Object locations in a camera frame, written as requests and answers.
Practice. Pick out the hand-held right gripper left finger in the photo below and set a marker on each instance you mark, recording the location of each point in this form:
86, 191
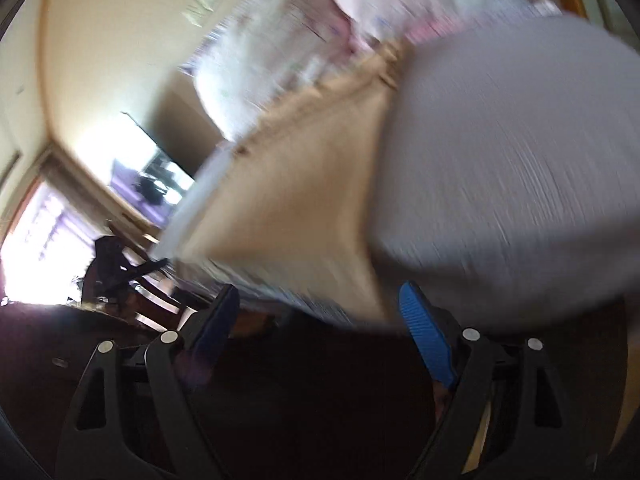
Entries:
216, 324

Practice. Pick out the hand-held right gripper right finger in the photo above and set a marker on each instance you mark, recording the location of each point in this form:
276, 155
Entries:
424, 327

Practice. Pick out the tan bed sheet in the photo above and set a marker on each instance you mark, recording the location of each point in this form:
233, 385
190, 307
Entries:
295, 210

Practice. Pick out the dark wooden chair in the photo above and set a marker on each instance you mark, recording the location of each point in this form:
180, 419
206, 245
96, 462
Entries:
127, 280

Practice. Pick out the flat screen television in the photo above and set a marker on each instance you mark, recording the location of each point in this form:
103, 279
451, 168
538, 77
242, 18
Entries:
150, 182

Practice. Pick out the grey bed sheet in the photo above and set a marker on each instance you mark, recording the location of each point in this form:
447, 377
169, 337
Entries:
505, 175

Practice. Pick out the bright window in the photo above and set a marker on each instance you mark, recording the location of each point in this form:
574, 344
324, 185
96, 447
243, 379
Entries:
42, 255

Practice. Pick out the white patterned pillow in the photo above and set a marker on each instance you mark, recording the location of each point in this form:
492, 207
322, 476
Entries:
260, 60

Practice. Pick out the wall air conditioner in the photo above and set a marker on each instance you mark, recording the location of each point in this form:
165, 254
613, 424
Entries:
202, 2

